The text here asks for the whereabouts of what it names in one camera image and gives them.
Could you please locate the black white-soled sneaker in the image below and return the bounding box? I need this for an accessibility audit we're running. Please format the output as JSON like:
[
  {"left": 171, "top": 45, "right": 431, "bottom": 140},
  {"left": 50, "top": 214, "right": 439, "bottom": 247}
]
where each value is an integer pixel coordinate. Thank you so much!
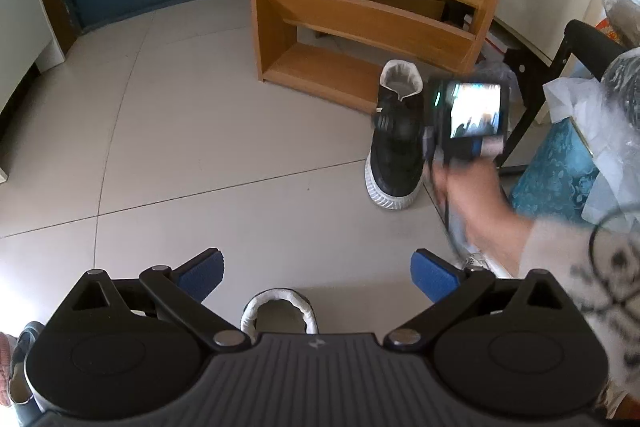
[{"left": 364, "top": 60, "right": 424, "bottom": 210}]

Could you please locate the person's right hand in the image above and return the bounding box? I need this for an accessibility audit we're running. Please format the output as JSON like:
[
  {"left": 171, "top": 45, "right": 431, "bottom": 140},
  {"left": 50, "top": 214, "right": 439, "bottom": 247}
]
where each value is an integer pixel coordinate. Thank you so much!
[{"left": 432, "top": 158, "right": 534, "bottom": 275}]

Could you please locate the black folding chair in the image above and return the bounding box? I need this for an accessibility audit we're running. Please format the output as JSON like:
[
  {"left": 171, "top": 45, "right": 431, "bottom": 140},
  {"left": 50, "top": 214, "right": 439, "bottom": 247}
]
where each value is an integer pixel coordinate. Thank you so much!
[{"left": 494, "top": 19, "right": 629, "bottom": 176}]

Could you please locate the blue patterned stool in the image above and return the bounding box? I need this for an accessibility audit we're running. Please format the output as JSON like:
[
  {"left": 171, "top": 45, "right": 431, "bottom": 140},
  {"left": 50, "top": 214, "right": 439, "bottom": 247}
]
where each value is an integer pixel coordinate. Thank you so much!
[{"left": 510, "top": 118, "right": 599, "bottom": 225}]

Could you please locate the white plastic bag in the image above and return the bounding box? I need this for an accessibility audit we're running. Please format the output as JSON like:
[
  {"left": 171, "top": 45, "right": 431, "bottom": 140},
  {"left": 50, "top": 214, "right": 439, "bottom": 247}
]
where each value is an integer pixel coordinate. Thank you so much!
[{"left": 544, "top": 48, "right": 639, "bottom": 231}]

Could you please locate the white drawer cabinet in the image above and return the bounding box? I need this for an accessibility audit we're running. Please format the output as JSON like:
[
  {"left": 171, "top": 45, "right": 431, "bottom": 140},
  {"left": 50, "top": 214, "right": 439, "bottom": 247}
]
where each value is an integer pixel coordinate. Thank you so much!
[{"left": 0, "top": 0, "right": 68, "bottom": 183}]

